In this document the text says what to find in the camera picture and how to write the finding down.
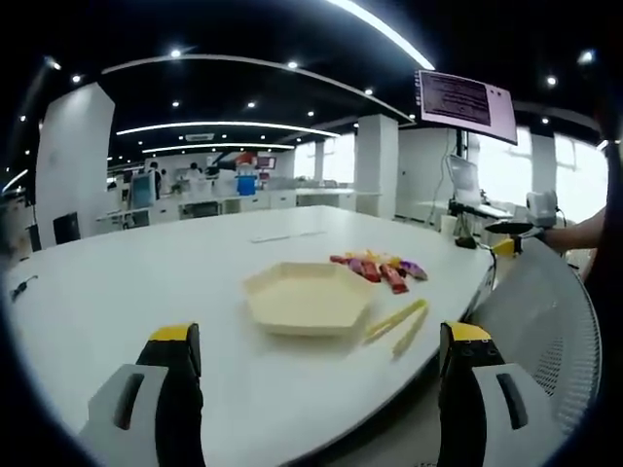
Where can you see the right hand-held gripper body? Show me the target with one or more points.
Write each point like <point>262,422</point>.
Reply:
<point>540,206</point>

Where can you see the white laptop on stand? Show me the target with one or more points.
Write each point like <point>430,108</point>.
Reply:
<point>463,177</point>

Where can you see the black monitor stand pole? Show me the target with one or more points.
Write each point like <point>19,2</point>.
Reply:
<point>461,141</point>

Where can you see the blue and white machine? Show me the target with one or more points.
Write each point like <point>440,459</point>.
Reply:
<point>246,181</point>

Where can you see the cream hexagonal container tray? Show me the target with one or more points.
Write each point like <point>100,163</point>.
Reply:
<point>306,297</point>

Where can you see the hanging monitor screen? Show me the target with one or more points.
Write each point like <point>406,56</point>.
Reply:
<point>467,104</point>

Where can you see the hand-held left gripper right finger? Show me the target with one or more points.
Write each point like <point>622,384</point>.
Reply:
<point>479,389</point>

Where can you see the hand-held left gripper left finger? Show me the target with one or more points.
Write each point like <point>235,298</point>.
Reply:
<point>146,389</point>

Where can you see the grey desktop monitor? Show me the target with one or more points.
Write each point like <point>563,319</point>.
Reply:
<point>142,190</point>

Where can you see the small black object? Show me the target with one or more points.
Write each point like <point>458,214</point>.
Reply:
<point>466,242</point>

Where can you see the pile of food packets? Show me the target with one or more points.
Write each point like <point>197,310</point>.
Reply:
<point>384,270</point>

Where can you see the black office chair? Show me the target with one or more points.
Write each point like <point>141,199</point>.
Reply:
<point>66,227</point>

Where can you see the yellow plastic food tongs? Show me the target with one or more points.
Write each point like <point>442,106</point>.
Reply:
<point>399,323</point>

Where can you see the white mesh office chair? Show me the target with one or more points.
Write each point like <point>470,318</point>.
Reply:
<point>545,321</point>

